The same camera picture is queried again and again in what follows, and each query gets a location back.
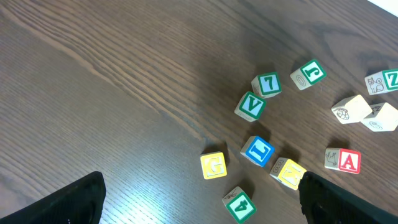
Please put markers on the green 4 block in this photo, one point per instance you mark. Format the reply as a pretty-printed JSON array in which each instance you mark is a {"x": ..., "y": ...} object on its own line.
[{"x": 238, "y": 203}]

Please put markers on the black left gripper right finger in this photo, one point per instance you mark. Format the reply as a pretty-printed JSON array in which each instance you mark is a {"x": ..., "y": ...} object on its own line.
[{"x": 324, "y": 202}]

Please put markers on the green J block left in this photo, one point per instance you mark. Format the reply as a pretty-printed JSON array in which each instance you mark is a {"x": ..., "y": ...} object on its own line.
[{"x": 308, "y": 75}]

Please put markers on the red A block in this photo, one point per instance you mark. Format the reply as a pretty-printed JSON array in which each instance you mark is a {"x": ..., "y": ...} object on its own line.
[{"x": 345, "y": 160}]

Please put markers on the green Z block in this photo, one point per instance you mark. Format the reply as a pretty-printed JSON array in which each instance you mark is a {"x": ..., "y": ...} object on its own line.
[{"x": 382, "y": 82}]

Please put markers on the blue L block lower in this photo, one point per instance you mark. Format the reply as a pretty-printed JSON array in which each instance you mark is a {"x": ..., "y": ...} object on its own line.
[{"x": 257, "y": 150}]

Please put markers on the yellow block far left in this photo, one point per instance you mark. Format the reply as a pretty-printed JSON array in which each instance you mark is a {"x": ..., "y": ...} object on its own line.
[{"x": 213, "y": 165}]

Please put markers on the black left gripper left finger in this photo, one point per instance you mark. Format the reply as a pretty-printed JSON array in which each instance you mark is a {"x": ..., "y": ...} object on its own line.
[{"x": 80, "y": 202}]

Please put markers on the yellow S block left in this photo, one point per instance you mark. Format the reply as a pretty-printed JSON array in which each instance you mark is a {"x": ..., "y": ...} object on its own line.
[{"x": 383, "y": 118}]

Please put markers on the green V block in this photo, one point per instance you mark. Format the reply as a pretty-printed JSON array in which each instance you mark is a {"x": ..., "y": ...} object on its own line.
[{"x": 250, "y": 107}]

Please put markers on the green 7 block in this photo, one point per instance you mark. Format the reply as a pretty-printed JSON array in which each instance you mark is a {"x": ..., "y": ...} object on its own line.
[{"x": 266, "y": 85}]

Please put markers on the yellow block beside R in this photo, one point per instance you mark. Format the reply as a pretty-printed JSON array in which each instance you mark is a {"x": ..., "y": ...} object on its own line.
[{"x": 287, "y": 172}]

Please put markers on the yellow block near J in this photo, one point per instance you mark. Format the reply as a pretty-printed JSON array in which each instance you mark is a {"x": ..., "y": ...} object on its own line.
[{"x": 351, "y": 110}]

